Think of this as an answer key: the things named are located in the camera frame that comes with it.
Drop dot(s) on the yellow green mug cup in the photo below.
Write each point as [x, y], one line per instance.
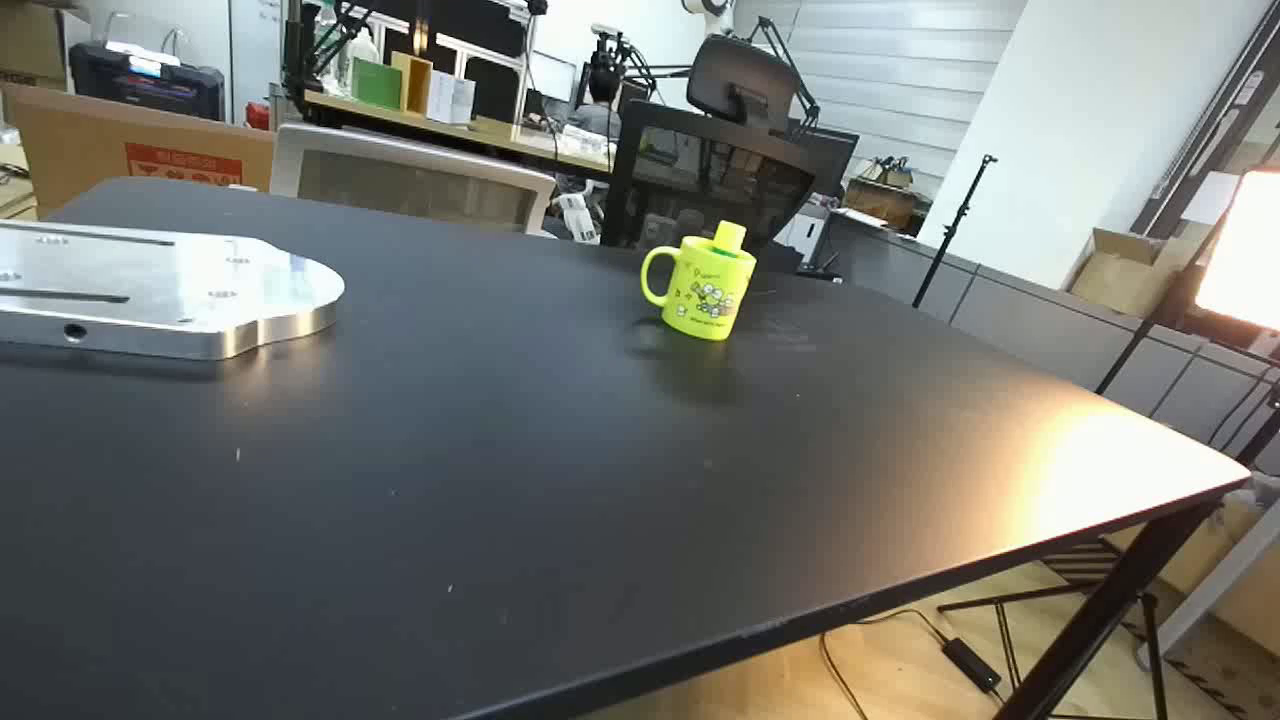
[707, 296]

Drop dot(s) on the black office chair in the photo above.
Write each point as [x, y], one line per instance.
[740, 72]
[720, 175]

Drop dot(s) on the wooden workbench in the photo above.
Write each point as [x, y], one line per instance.
[466, 130]

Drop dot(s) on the white framed mesh panel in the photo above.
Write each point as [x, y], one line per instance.
[403, 180]

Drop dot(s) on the black tripod pole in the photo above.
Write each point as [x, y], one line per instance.
[953, 232]

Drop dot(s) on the green box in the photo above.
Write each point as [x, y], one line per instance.
[377, 80]

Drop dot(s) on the grey low cabinets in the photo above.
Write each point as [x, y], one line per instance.
[1041, 320]

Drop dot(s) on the open cardboard box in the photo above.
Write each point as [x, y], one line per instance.
[1125, 274]

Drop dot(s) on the black table leg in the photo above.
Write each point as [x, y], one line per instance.
[1106, 600]

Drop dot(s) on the black equipment case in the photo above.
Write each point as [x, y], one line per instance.
[146, 80]

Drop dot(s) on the cardboard box with red label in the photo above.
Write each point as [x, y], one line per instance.
[94, 145]

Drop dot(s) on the bright light panel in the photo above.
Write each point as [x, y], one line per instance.
[1245, 260]

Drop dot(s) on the plain cardboard box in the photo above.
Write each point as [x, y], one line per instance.
[28, 40]

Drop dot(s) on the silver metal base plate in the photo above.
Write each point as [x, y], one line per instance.
[160, 287]

